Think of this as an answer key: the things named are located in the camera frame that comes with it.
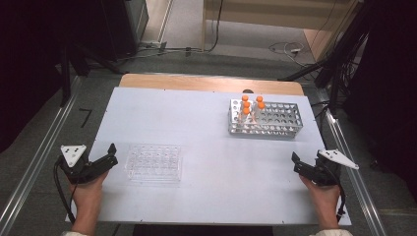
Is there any wooden furniture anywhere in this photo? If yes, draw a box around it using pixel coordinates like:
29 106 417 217
201 0 365 63

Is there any person's left hand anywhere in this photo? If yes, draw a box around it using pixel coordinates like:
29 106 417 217
68 171 110 214

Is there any aluminium floor rail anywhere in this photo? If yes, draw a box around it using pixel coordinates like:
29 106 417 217
314 87 389 236
0 75 83 236

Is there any black floor cable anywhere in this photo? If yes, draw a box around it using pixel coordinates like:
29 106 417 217
183 0 225 54

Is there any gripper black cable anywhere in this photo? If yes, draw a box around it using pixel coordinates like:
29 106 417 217
53 156 80 225
328 162 348 223

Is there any black tripod stand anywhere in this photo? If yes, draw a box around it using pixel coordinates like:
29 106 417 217
58 40 127 108

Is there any grey power strip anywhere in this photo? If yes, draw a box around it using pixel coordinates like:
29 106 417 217
139 39 169 53

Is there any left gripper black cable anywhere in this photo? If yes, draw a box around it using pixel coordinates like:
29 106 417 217
53 156 80 225

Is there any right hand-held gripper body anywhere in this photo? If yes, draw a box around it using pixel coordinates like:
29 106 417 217
305 148 360 188

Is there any black stand with cables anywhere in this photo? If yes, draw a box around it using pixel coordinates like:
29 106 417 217
277 0 373 116

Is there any person's right hand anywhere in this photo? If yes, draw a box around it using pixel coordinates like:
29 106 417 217
299 176 342 214

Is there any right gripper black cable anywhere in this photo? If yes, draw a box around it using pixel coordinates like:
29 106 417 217
328 162 348 223

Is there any clear plastic tube rack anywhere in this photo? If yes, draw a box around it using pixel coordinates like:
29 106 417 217
123 143 183 184

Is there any black cabinet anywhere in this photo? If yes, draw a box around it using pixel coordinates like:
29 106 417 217
97 0 149 62

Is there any right white sleeve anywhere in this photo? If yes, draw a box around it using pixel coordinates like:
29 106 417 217
309 228 354 236

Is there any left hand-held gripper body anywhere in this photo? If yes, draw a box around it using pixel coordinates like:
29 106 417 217
57 145 105 185

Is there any metal test tube rack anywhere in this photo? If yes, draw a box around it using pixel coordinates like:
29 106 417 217
227 98 304 141

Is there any white floor cable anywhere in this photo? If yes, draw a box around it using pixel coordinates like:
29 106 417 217
268 41 311 68

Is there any white board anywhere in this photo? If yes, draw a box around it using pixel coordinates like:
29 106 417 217
64 86 352 227

